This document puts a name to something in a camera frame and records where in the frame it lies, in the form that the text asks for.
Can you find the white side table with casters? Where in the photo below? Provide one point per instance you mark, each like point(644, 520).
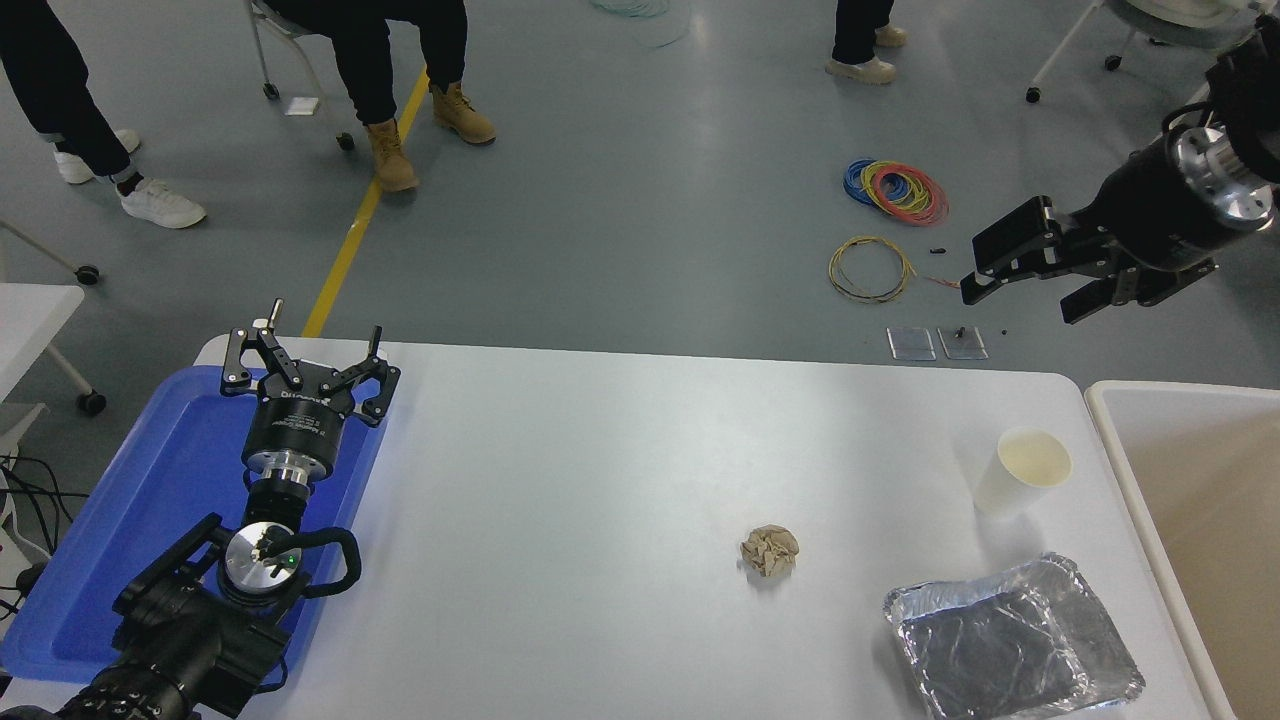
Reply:
point(30, 320)

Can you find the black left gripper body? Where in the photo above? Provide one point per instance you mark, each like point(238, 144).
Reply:
point(295, 425)

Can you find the person with white sneakers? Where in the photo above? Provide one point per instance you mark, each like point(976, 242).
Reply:
point(60, 90)

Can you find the white paper scrap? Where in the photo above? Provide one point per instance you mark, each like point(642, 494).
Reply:
point(302, 106)

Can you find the clear plastic plate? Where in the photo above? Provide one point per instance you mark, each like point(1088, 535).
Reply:
point(911, 344)
point(963, 345)

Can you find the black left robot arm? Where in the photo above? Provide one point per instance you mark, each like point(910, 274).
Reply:
point(180, 640)

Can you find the white paper cup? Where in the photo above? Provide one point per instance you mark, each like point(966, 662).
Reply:
point(1000, 490)

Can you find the large pale bin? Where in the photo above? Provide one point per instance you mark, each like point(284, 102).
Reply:
point(1220, 500)

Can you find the white frame grey seat chair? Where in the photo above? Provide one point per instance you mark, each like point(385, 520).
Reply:
point(1170, 15)

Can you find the crumpled tan paper ball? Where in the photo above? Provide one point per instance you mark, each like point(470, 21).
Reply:
point(769, 551)

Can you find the silver foil tray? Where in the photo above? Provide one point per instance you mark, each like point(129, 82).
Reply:
point(1000, 650)

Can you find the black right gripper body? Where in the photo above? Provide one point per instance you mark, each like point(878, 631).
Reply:
point(1155, 215)

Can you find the blue plastic tray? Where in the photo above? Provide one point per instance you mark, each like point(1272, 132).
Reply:
point(150, 500)

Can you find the person with beige shoes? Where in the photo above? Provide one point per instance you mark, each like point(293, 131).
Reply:
point(860, 30)

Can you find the white rolling chair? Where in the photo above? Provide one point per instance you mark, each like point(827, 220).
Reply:
point(262, 45)

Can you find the seated person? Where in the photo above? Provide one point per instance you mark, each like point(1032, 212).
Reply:
point(370, 60)

